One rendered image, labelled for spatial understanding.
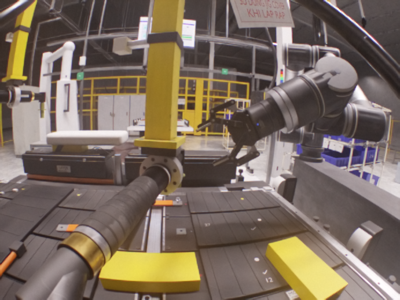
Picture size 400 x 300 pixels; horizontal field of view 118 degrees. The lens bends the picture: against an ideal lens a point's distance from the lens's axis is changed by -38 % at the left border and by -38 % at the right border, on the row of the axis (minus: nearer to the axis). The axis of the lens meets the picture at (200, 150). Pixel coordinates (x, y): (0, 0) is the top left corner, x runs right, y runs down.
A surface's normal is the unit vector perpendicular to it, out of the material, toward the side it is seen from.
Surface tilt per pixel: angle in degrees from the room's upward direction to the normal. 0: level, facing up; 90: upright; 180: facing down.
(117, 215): 41
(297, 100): 83
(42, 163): 90
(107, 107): 90
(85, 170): 90
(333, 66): 62
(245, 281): 0
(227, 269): 0
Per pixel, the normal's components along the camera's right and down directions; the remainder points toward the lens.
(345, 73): -0.34, -0.32
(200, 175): 0.15, 0.20
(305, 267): 0.05, -0.98
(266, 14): 0.56, 0.18
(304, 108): -0.04, 0.32
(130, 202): 0.69, -0.69
